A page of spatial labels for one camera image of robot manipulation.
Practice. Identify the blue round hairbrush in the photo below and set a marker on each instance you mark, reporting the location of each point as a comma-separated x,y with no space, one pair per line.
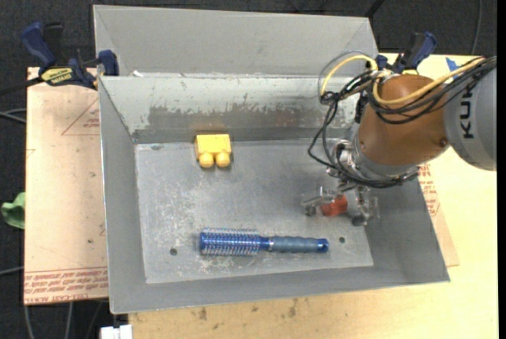
253,242

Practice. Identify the grey metal bin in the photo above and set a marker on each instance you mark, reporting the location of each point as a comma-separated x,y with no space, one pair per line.
245,195

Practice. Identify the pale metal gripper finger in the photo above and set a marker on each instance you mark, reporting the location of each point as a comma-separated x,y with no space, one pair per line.
313,207
325,193

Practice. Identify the small red block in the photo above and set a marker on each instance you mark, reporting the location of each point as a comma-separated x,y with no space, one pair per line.
336,207

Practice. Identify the yellow toy building block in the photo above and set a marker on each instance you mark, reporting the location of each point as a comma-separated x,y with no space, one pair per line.
212,149

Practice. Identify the brown cardboard board, red print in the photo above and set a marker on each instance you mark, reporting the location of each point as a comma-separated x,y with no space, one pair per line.
63,171

